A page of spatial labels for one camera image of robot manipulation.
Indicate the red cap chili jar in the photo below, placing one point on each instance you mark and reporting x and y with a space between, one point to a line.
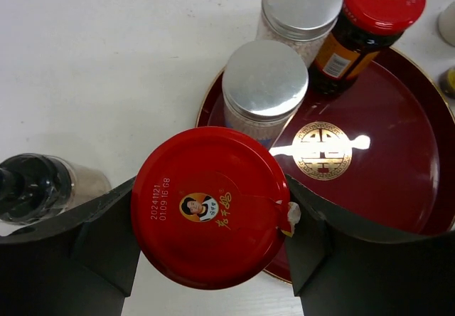
211 208

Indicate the black lid spice jar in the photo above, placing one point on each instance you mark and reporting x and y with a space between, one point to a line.
35 187

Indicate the silver cap shaker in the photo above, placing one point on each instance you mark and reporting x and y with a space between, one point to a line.
302 25
263 84

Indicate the white powder glass jar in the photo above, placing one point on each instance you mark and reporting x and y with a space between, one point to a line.
446 24

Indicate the red round tray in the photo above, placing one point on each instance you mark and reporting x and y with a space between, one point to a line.
401 132

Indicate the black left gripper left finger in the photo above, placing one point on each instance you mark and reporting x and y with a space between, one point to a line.
81 262

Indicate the red cap sauce jar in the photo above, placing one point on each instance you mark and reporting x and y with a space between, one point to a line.
364 28

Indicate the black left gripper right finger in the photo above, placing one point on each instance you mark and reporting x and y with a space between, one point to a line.
343 264

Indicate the yellow label oil bottle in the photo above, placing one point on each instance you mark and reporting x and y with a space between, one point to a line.
447 82

